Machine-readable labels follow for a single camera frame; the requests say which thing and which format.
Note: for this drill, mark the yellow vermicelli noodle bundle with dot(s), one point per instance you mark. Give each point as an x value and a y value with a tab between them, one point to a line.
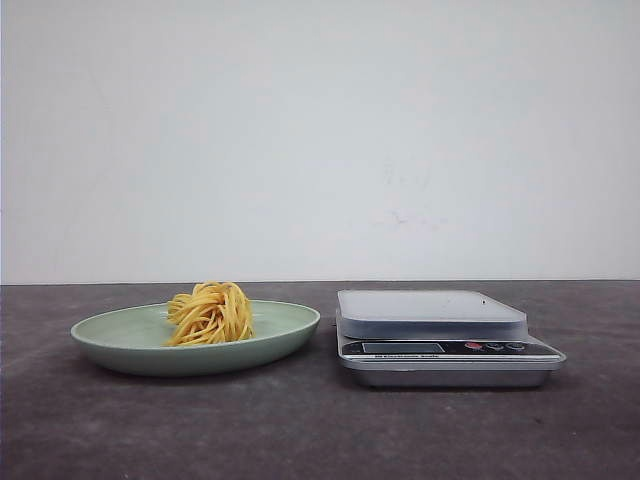
211	313

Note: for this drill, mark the light green plate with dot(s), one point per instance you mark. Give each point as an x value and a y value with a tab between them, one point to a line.
131	341

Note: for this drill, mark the silver digital kitchen scale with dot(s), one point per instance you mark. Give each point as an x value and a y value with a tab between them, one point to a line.
439	338

